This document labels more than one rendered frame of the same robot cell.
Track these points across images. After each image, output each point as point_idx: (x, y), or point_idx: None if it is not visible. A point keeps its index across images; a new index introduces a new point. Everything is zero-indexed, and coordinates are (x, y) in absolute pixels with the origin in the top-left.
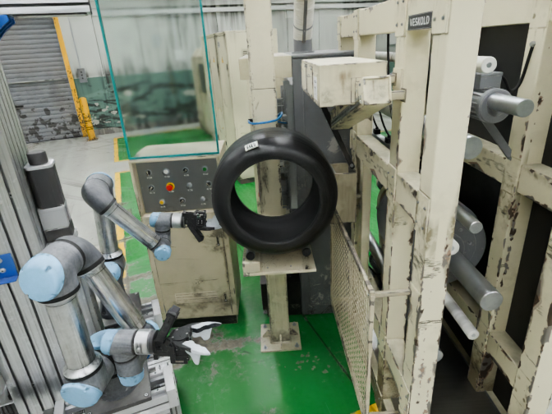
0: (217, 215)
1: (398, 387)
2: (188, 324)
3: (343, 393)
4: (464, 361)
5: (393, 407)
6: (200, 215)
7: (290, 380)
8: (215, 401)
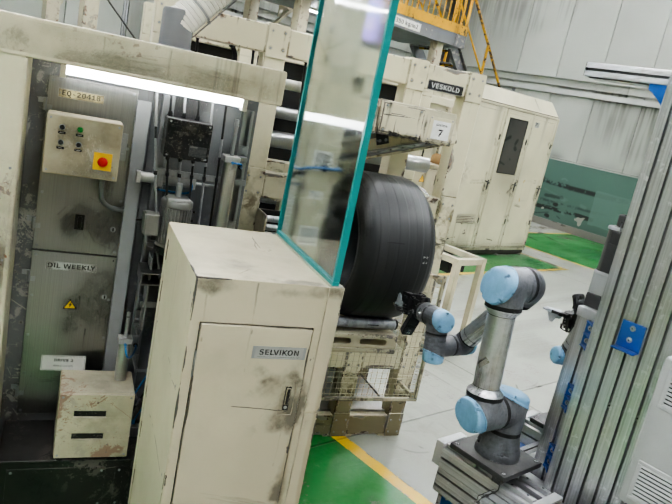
0: (425, 281)
1: (395, 364)
2: (561, 312)
3: (329, 454)
4: None
5: (355, 411)
6: (422, 293)
7: (327, 490)
8: None
